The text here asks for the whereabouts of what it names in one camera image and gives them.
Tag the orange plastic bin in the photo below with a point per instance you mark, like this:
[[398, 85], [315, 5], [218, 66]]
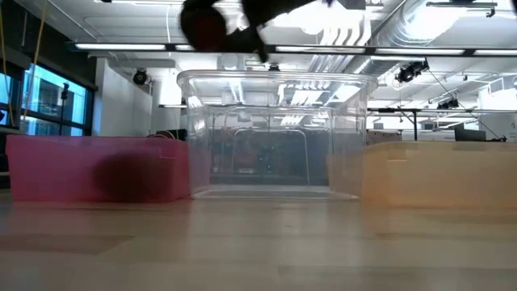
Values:
[[436, 178]]

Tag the silver ventilation duct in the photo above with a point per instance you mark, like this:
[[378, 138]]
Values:
[[424, 20]]

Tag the black tripod stand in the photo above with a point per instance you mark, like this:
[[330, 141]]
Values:
[[64, 105]]

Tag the red plastic bin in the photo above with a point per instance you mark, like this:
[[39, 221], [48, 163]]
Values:
[[48, 169]]

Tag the black box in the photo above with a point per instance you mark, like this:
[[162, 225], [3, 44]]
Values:
[[173, 135]]

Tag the dark red beet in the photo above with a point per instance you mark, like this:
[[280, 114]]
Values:
[[129, 178], [202, 28]]

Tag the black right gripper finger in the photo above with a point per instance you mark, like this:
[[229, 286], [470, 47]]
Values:
[[270, 10], [248, 42]]

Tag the black ceiling camera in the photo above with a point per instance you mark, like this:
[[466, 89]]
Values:
[[274, 67], [448, 104], [140, 77], [410, 72]]

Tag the clear plastic bin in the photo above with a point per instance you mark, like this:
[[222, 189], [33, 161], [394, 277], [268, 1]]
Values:
[[202, 121]]

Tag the blue-lit window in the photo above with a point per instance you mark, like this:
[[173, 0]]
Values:
[[52, 97]]

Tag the dark background monitor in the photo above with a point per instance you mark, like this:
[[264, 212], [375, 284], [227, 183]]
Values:
[[470, 135]]

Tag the background work table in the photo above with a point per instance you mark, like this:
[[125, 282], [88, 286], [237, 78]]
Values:
[[414, 125]]

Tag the long ceiling light strip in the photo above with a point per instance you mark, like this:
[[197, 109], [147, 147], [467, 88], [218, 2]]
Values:
[[121, 47]]

